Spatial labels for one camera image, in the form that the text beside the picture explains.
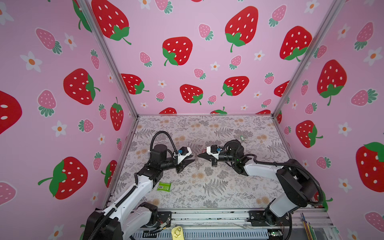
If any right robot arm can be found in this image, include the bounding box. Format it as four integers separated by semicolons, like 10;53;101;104
198;140;324;226

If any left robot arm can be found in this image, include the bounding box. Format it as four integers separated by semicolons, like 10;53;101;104
83;140;194;240

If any green packet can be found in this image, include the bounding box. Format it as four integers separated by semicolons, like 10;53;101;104
157;182;172;192

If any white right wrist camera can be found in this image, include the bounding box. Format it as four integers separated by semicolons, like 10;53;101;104
206;145;221;160

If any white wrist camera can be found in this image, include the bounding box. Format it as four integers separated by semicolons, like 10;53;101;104
206;145;221;160
177;147;193;165

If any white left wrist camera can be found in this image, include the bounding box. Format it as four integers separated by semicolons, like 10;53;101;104
177;147;193;165

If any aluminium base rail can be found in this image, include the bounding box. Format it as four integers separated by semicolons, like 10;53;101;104
133;208;341;240

